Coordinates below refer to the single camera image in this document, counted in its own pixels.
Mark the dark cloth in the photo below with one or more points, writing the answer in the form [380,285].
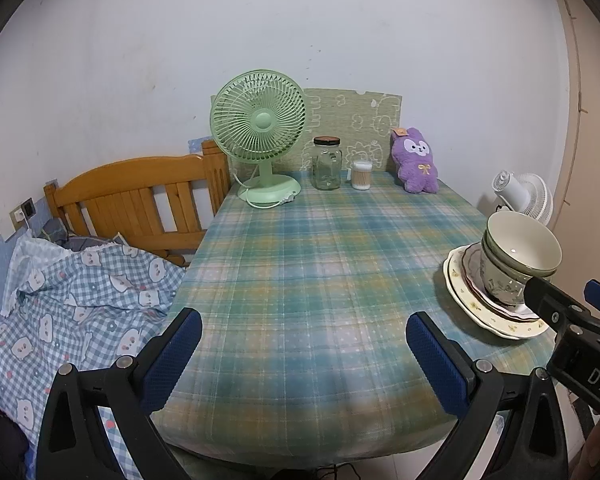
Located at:
[0,440]

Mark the green desk fan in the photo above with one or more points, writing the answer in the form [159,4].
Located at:
[260,120]

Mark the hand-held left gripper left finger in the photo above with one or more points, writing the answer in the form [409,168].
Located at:
[172,355]

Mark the glass jar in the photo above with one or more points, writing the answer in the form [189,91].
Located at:
[327,167]

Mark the green printed board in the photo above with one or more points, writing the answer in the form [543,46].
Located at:
[360,115]

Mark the purple plush bunny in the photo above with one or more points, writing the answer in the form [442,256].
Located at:
[416,160]

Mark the cream yellow-flower round plate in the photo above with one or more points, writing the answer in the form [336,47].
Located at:
[505,330]

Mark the white fan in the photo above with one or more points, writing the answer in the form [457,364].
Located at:
[525,195]

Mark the cream yellow-flower scalloped plate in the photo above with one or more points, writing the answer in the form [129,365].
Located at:
[463,286]

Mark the blue checked blanket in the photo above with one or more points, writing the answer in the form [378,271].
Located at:
[80,310]

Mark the beige door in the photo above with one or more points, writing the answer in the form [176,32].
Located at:
[595,135]

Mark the wooden bed headboard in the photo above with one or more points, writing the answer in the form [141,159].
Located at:
[130,195]

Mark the wall socket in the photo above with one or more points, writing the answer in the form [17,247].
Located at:
[24,211]

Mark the cotton swab container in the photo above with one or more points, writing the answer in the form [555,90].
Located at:
[362,176]

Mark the grey cloth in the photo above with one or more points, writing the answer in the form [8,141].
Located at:
[80,242]

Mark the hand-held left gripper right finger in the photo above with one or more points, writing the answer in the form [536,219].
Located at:
[435,360]

